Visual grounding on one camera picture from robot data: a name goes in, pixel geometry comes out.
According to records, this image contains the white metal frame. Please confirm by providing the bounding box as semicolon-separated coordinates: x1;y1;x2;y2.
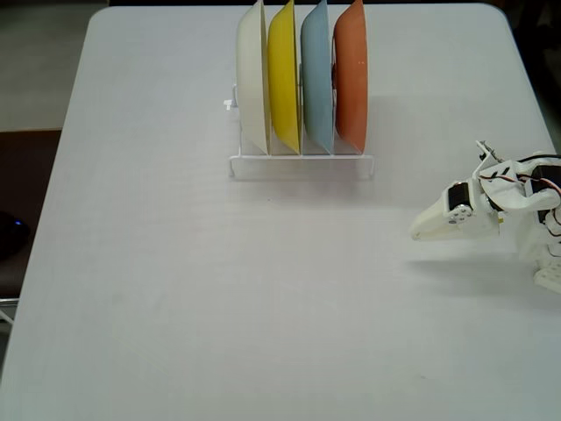
0;296;21;344

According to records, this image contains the black device with blue light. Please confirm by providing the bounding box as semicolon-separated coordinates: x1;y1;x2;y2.
0;210;31;264

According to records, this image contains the yellow plate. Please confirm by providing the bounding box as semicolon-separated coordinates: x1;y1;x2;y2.
266;0;303;156

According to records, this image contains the cream white plate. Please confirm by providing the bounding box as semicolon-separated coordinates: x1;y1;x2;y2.
235;0;271;156

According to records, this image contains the orange plate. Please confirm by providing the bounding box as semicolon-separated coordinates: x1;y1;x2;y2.
331;0;370;155

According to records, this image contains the white wire dish rack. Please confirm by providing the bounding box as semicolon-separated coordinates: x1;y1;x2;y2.
222;63;377;181

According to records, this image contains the red brown servo cable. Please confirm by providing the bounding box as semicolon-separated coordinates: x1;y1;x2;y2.
479;168;561;196
542;209;561;243

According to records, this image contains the light blue plate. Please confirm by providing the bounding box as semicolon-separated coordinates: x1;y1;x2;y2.
300;0;336;156

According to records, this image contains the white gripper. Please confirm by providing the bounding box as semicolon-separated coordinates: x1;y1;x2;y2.
408;178;503;243

